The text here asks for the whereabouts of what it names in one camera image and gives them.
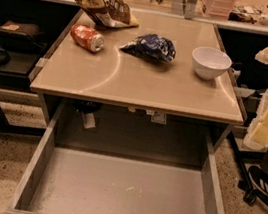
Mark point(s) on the pink stacked trays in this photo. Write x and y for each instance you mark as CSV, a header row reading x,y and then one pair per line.
x,y
217,9

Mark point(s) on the black bag on shelf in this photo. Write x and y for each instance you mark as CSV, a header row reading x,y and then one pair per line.
x,y
18,36

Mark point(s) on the open grey drawer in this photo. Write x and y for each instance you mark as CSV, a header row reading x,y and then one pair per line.
x,y
126,165

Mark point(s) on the white bowl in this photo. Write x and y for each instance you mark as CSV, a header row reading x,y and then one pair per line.
x,y
209,63

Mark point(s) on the blue chip bag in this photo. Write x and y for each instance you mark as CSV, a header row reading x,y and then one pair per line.
x,y
151,46

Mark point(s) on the brown chip bag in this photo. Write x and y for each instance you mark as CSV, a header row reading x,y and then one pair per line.
x,y
109,13

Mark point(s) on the black white sneaker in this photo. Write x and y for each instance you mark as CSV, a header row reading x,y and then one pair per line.
x,y
259,179

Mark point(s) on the white tag under table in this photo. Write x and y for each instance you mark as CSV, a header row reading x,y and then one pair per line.
x,y
88,120

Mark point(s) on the red soda can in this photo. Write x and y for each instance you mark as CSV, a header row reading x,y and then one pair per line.
x,y
87,37

